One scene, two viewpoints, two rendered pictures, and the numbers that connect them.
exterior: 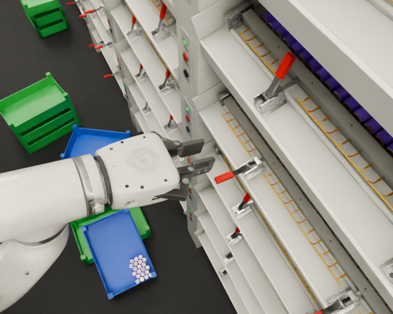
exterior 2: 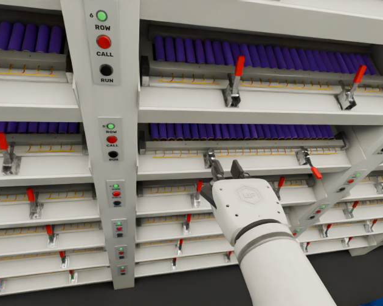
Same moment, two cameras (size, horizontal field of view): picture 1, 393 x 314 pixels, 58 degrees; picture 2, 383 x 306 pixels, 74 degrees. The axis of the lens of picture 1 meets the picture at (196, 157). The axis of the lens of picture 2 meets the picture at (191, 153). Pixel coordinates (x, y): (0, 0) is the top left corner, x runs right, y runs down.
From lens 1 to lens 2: 49 cm
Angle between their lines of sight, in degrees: 49
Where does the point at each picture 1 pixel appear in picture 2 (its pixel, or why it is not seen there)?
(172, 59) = (56, 169)
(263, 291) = not seen: hidden behind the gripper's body
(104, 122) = not seen: outside the picture
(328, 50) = (314, 20)
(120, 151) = (241, 208)
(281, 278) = not seen: hidden behind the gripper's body
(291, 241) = (264, 164)
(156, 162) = (250, 188)
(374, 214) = (316, 97)
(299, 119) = (249, 93)
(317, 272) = (284, 161)
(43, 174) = (293, 269)
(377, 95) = (351, 23)
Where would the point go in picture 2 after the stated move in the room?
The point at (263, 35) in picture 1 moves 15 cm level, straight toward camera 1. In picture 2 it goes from (182, 67) to (255, 101)
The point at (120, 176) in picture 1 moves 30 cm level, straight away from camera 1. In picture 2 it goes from (270, 214) to (44, 222)
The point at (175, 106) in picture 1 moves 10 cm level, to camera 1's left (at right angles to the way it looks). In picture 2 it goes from (65, 211) to (39, 245)
